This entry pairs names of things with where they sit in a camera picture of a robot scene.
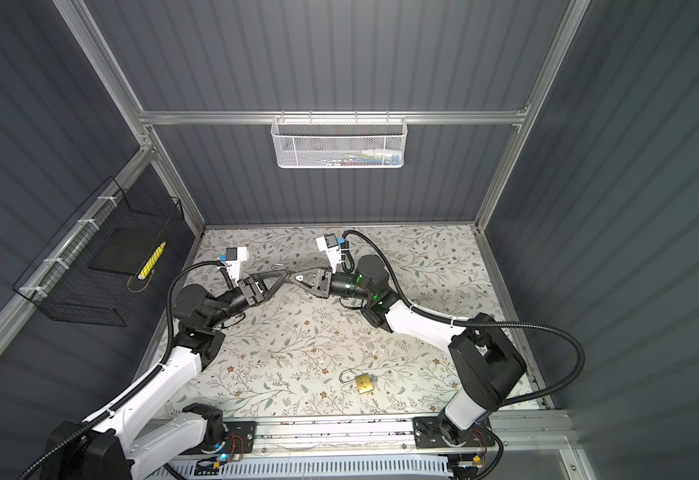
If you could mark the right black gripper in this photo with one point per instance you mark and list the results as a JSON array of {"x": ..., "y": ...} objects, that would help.
[{"x": 319, "y": 291}]

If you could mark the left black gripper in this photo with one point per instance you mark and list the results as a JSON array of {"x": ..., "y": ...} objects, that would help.
[{"x": 252, "y": 291}]

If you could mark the brass padlock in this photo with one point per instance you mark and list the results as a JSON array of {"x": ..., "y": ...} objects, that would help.
[{"x": 364, "y": 382}]

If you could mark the small black padlock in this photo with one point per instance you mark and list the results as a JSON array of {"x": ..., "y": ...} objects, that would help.
[{"x": 282, "y": 273}]

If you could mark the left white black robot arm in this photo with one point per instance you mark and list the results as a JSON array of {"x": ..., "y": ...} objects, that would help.
[{"x": 110, "y": 443}]

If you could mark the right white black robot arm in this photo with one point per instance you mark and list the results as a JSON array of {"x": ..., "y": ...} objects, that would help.
[{"x": 487, "y": 363}]

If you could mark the yellow marker pen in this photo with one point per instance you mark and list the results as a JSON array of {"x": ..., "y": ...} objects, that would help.
[{"x": 150, "y": 263}]

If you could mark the items in white basket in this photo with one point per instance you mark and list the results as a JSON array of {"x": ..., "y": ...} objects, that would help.
[{"x": 363, "y": 158}]

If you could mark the black flat box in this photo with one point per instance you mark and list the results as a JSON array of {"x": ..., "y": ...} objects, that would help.
[{"x": 124, "y": 252}]

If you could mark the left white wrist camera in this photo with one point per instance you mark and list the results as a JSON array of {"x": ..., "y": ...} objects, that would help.
[{"x": 231, "y": 260}]

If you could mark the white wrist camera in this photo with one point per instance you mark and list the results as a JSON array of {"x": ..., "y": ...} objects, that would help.
[
  {"x": 333, "y": 247},
  {"x": 231, "y": 260}
]

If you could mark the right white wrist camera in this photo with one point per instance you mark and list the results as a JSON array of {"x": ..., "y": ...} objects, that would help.
[{"x": 333, "y": 247}]

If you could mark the white wire mesh basket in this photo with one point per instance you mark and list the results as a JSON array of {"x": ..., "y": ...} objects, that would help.
[{"x": 297, "y": 144}]

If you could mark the white perforated cable duct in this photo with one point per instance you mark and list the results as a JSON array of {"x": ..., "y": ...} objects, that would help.
[{"x": 326, "y": 467}]

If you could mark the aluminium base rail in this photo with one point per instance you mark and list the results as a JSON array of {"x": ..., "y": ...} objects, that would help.
[{"x": 325, "y": 433}]

